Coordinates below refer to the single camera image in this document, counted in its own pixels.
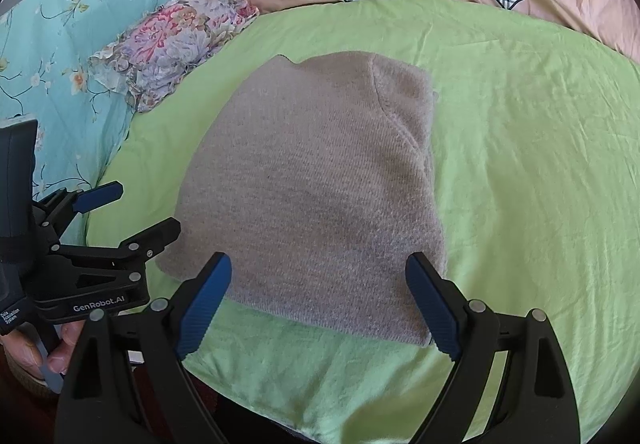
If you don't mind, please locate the green bed sheet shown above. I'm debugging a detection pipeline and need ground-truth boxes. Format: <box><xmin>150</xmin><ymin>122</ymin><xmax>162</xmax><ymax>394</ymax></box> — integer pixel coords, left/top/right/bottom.
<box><xmin>82</xmin><ymin>0</ymin><xmax>640</xmax><ymax>444</ymax></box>

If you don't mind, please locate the grey knit sweater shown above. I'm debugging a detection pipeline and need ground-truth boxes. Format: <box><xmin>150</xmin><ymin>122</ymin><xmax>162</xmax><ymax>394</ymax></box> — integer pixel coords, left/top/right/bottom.
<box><xmin>155</xmin><ymin>52</ymin><xmax>448</xmax><ymax>348</ymax></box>

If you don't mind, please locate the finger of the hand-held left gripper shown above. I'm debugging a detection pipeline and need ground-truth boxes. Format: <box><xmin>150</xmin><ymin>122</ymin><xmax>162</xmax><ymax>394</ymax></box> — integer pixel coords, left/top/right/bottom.
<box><xmin>112</xmin><ymin>217</ymin><xmax>182</xmax><ymax>270</ymax></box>
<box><xmin>70</xmin><ymin>181</ymin><xmax>125</xmax><ymax>214</ymax></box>

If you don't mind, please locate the blue floral quilt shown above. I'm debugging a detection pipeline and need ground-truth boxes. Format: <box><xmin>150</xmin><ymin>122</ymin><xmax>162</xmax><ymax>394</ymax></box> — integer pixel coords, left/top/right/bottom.
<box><xmin>0</xmin><ymin>0</ymin><xmax>236</xmax><ymax>245</ymax></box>

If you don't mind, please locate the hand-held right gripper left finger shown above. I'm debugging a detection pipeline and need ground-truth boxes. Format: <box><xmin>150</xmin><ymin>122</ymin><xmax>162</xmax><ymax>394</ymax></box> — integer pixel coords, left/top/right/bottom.
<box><xmin>52</xmin><ymin>251</ymin><xmax>233</xmax><ymax>444</ymax></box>

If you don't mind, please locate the person's left hand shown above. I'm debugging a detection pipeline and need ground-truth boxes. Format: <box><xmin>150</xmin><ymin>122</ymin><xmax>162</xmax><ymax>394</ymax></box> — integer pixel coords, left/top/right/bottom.
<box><xmin>0</xmin><ymin>319</ymin><xmax>83</xmax><ymax>397</ymax></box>

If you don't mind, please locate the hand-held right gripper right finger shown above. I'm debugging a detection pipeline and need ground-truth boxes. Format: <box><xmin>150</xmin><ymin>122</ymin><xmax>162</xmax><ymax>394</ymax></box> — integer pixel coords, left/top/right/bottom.
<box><xmin>405</xmin><ymin>251</ymin><xmax>583</xmax><ymax>444</ymax></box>

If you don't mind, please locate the floral ruffled pillow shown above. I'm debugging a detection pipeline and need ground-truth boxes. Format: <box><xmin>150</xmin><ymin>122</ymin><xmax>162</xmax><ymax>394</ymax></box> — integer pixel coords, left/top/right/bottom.
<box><xmin>89</xmin><ymin>0</ymin><xmax>261</xmax><ymax>114</ymax></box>

